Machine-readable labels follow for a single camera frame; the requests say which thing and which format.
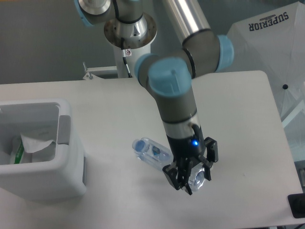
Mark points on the white metal table frame bracket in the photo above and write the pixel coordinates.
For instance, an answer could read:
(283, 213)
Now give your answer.
(108, 72)

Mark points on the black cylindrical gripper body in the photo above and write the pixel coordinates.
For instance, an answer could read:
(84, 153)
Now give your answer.
(188, 149)

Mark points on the green white trash in bin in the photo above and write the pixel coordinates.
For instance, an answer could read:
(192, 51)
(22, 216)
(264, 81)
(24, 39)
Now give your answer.
(17, 155)

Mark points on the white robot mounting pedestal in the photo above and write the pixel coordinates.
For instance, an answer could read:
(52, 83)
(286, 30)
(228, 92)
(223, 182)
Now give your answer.
(133, 59)

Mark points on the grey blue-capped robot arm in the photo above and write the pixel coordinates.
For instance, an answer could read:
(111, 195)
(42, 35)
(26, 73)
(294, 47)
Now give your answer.
(167, 79)

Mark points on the black device at table corner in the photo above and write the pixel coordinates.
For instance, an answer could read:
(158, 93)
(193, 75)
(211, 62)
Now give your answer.
(297, 205)

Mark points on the white umbrella with SUPERIOR print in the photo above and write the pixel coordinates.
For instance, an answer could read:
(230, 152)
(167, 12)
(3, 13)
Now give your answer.
(274, 42)

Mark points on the clear plastic water bottle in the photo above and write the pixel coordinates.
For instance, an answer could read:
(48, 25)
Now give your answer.
(158, 156)

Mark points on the clear plastic wrapper with barcode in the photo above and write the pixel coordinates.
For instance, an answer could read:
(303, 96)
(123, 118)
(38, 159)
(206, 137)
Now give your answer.
(36, 141)

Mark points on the white plastic trash can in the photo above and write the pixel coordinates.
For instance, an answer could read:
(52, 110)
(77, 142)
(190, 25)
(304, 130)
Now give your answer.
(59, 170)

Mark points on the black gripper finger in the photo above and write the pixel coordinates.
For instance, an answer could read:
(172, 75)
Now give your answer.
(178, 173)
(211, 157)

